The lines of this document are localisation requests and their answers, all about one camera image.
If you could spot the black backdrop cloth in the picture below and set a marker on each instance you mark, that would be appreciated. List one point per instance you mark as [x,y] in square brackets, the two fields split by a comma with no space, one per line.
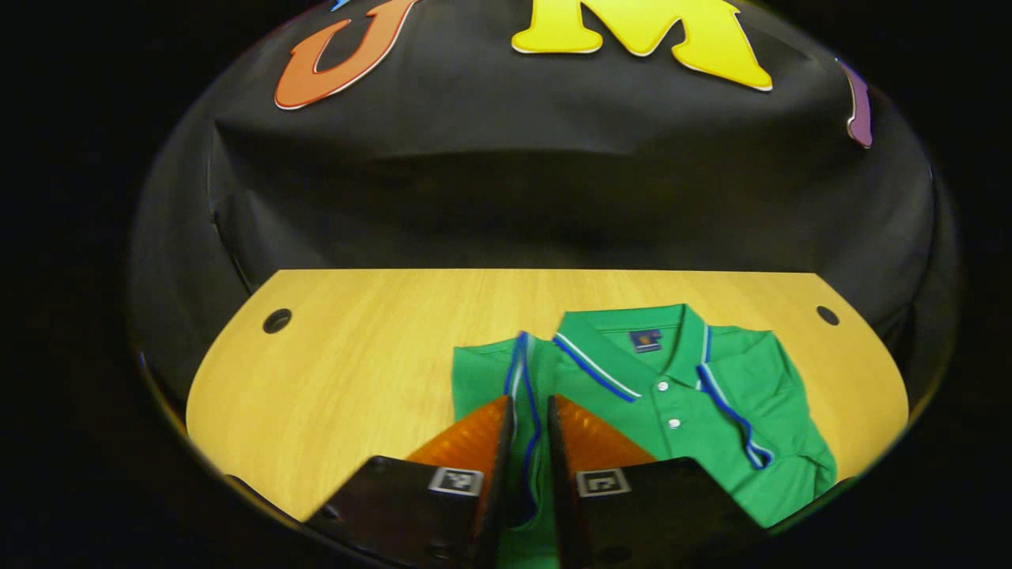
[553,174]

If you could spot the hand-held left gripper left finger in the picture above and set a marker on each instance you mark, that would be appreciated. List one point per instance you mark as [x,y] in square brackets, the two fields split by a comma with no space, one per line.
[395,506]

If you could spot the green T-shirt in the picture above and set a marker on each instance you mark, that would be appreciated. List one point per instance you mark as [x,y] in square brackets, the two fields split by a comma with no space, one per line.
[696,427]

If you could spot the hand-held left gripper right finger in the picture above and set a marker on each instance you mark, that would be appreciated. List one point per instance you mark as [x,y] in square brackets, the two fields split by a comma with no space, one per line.
[648,514]

